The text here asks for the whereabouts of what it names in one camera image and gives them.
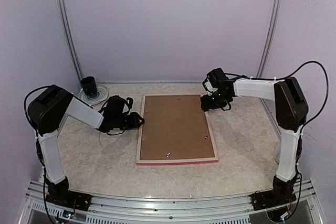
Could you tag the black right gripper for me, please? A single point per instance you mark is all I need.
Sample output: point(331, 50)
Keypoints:
point(206, 105)

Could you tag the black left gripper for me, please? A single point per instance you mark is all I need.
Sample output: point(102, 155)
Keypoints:
point(135, 123)

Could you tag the pink wooden picture frame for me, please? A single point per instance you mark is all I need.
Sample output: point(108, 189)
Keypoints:
point(178, 161)

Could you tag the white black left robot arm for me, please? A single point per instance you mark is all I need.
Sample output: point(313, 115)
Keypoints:
point(45, 115)

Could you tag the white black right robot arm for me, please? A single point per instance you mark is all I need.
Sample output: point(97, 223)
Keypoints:
point(291, 110)

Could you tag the grey spiral ceramic plate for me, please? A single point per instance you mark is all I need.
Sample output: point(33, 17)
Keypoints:
point(101, 95)

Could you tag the dark green speckled cup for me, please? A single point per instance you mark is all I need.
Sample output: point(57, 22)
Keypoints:
point(88, 85)

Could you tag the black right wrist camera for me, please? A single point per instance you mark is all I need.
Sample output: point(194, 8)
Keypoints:
point(208, 87)

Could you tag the aluminium front rail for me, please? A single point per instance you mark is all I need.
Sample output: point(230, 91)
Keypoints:
point(117, 209)

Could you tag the right aluminium corner post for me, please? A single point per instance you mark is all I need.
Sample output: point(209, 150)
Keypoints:
point(269, 37)

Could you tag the aluminium corner post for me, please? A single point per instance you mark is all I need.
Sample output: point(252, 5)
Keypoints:
point(69, 39)
point(269, 37)

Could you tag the left aluminium corner post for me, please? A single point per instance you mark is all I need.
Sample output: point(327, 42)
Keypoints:
point(69, 39)

